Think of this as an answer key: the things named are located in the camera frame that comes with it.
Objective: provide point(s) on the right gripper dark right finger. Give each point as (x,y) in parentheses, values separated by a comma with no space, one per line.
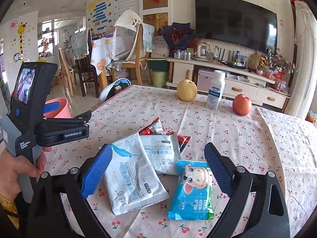
(221,167)

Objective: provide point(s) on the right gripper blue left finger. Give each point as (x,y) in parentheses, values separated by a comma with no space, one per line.
(93,169)

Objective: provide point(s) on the white blue wet-wipe pack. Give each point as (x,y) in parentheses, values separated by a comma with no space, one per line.
(130,178)

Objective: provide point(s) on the blue cartoon tissue pack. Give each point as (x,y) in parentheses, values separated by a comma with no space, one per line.
(193,195)

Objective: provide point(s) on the person's left hand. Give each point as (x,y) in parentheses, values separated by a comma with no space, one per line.
(12,166)

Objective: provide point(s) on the pink plastic bucket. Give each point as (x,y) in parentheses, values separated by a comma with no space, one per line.
(57,108)

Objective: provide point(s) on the cherry print tablecloth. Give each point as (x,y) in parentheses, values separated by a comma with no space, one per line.
(261,141)

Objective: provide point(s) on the red apple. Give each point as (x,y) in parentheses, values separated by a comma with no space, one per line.
(241,105)

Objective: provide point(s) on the light wooden chair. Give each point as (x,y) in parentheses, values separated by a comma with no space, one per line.
(67,73)

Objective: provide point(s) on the red small snack packet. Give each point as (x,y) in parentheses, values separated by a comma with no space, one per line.
(156,128)

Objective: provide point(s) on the gold sleeve cuff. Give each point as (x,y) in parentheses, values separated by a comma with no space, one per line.
(10,206)

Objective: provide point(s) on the dark wooden chair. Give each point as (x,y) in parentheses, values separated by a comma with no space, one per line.
(82,49)

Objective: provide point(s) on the white milk bottle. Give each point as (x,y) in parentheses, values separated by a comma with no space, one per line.
(216,90)

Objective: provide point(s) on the yellow pear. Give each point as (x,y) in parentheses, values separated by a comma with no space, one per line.
(187,90)

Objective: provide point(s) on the white TV cabinet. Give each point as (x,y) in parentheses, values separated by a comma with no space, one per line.
(257,88)

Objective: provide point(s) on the pink storage box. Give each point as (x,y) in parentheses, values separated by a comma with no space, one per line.
(204,80)

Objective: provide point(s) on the dining table with cloth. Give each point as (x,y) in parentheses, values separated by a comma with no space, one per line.
(101,57)

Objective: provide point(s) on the green waste bin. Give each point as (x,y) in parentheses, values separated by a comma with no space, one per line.
(159,78)

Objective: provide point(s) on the white electric kettle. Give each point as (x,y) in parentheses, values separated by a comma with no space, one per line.
(202,51)

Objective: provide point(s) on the cardboard box white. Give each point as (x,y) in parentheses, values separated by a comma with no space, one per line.
(160,49)

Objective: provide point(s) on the wooden chair with cover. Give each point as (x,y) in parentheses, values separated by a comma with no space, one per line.
(132,42)

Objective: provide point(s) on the dark flower bouquet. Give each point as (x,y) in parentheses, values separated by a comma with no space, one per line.
(177,35)

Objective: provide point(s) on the black television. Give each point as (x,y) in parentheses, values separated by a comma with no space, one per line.
(238,22)

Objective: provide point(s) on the giraffe height wall sticker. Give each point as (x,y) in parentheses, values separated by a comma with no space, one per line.
(21,30)

